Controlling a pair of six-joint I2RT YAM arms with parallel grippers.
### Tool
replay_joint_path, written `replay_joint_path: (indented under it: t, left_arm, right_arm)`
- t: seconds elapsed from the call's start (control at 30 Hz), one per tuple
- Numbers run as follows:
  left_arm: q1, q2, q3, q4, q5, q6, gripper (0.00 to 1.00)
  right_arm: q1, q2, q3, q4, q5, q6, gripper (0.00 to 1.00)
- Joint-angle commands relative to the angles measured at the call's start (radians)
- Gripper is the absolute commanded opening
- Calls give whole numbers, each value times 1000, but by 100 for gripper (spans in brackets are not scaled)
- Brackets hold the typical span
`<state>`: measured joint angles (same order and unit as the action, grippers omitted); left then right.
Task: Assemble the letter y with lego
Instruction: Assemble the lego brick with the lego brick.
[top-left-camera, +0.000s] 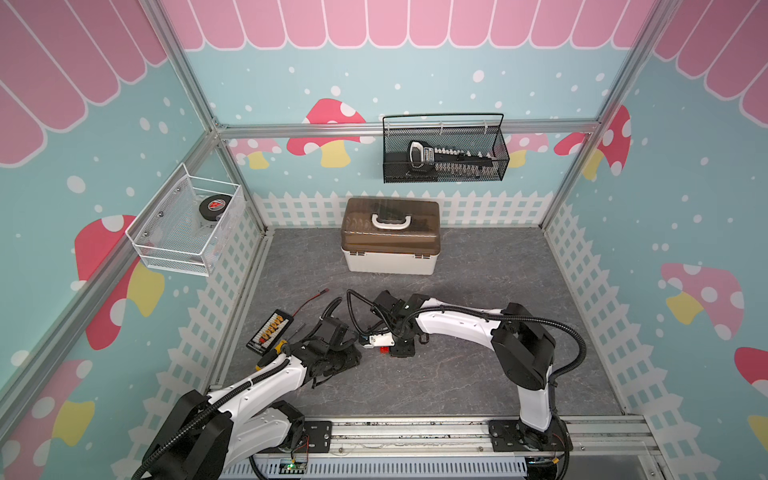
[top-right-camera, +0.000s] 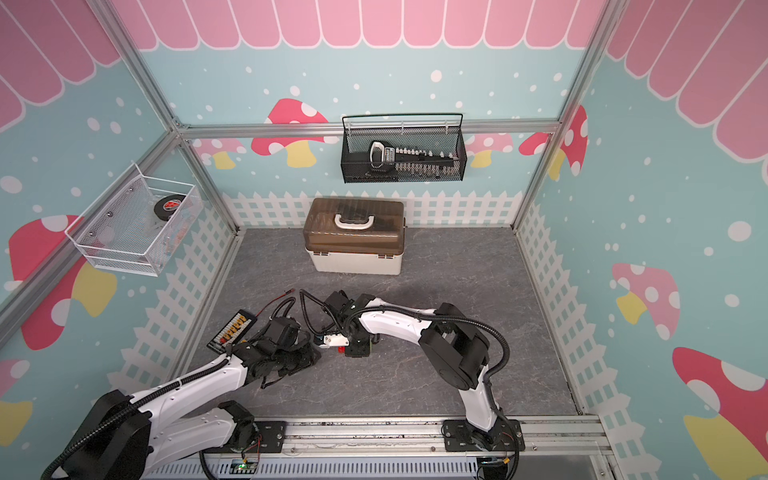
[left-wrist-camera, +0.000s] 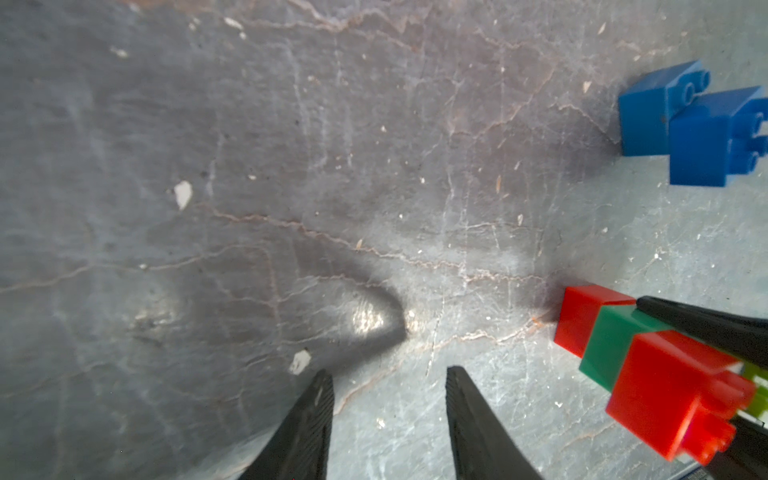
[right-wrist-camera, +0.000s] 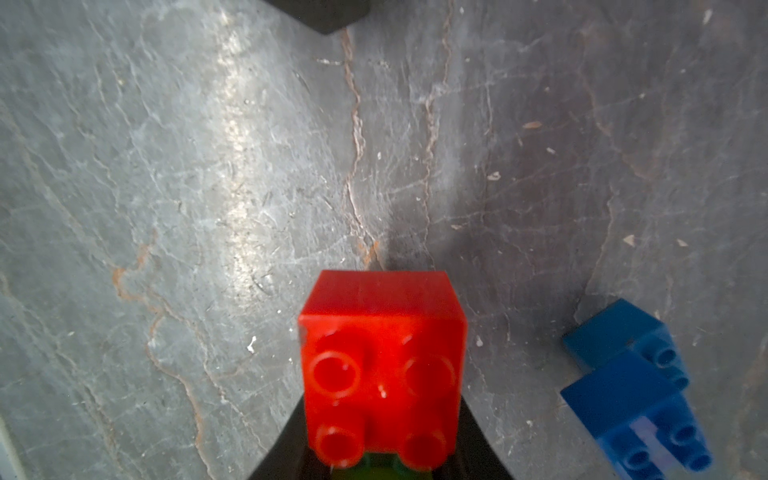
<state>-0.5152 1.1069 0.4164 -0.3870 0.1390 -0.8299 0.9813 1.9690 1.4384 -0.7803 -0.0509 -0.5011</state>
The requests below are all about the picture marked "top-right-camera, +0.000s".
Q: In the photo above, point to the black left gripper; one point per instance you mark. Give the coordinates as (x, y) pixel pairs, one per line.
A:
(307, 357)

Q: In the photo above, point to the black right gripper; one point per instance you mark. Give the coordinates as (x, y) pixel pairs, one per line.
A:
(358, 353)

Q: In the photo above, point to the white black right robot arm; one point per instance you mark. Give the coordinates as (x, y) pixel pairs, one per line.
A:
(465, 353)

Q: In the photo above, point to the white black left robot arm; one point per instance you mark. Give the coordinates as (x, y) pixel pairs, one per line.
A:
(125, 436)

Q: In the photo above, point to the beige toolbox with brown lid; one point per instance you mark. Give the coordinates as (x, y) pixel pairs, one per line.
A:
(355, 235)

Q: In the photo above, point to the small green circuit board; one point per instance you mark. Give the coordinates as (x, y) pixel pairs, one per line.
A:
(243, 467)

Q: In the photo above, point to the socket bit set in basket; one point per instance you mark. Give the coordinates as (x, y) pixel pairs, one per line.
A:
(403, 163)

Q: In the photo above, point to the black tape roll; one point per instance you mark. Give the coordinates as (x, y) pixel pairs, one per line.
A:
(165, 208)

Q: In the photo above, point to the black wire wall basket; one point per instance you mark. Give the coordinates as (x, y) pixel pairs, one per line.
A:
(438, 132)

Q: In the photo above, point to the white wire wall basket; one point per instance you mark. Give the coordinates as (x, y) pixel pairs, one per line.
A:
(120, 232)

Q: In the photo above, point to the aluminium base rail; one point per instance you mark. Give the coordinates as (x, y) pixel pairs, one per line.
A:
(412, 436)

